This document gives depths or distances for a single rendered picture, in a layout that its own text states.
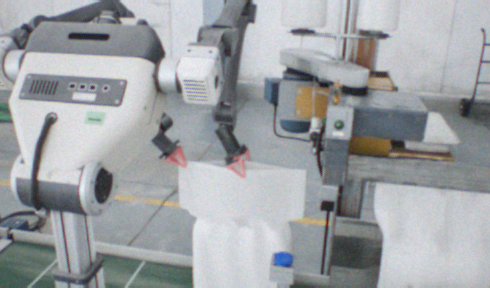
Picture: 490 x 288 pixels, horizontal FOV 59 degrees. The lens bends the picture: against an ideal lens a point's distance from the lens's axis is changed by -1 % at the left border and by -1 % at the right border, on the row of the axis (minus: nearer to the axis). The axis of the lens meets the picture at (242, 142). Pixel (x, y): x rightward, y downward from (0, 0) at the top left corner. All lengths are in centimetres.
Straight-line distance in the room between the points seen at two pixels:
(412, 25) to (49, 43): 573
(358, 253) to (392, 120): 81
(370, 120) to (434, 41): 532
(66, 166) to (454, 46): 607
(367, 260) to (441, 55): 495
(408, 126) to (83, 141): 91
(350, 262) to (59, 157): 137
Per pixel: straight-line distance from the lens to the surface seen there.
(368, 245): 200
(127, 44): 117
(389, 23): 161
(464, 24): 671
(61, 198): 111
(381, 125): 138
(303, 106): 176
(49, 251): 247
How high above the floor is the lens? 168
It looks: 20 degrees down
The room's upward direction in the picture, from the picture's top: 1 degrees clockwise
